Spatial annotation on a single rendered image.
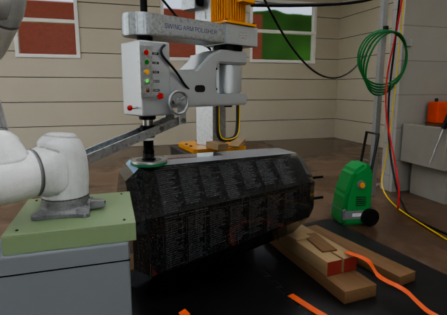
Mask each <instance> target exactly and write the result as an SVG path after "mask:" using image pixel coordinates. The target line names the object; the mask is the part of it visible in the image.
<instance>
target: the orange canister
mask: <svg viewBox="0 0 447 315"><path fill-rule="evenodd" d="M446 114H447V101H438V98H435V100H434V102H429V103H428V115H427V122H421V123H425V126H436V127H441V126H442V123H443V121H444V119H445V117H446Z"/></svg>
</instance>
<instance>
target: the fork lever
mask: <svg viewBox="0 0 447 315"><path fill-rule="evenodd" d="M181 121H182V123H185V122H186V119H185V118H182V119H181ZM153 124H154V125H155V126H154V127H152V128H149V129H147V130H144V131H143V132H141V131H140V128H136V129H134V130H131V131H129V132H127V133H124V134H122V135H119V136H117V137H115V138H112V139H109V140H107V141H105V142H102V143H99V144H97V145H95V146H92V147H90V148H87V149H85V151H86V155H87V159H88V164H90V163H92V162H94V161H97V160H99V159H102V158H104V157H106V156H109V155H111V154H113V153H116V152H118V151H120V150H123V149H124V148H127V147H129V146H132V145H134V144H137V143H138V142H141V141H143V140H146V139H148V138H151V137H152V136H155V135H157V134H160V133H162V132H165V131H166V130H169V129H171V128H173V127H176V126H178V125H179V118H178V117H176V118H175V116H174V114H171V115H169V116H166V117H164V118H161V119H159V120H156V121H154V122H153Z"/></svg>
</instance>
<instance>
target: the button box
mask: <svg viewBox="0 0 447 315"><path fill-rule="evenodd" d="M145 49H147V50H148V51H149V55H148V56H145V55H144V53H143V51H144V50H145ZM137 57H138V93H139V98H153V97H154V91H153V70H152V46H150V45H137ZM144 59H148V60H149V62H150V63H149V65H148V66H146V65H145V64H144ZM145 68H148V69H149V71H150V74H149V75H145V74H144V69H145ZM145 78H149V79H150V83H149V84H145V83H144V79H145ZM146 87H149V89H150V93H149V94H147V93H145V91H144V89H145V88H146Z"/></svg>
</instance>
